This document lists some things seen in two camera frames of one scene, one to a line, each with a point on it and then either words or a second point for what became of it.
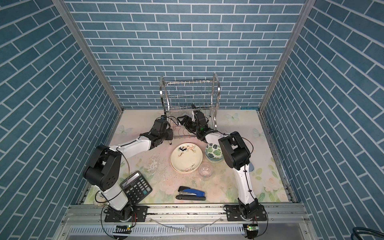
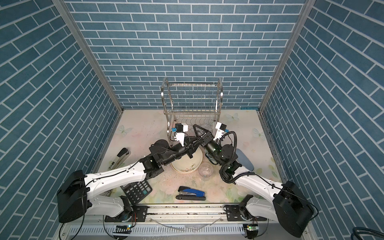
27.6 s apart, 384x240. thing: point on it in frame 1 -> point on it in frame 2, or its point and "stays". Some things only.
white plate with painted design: (186, 158) stays
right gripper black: (184, 123) -> (206, 139)
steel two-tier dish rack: (181, 98) stays
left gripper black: (170, 132) -> (190, 148)
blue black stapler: (186, 193) stays
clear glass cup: (205, 171) stays
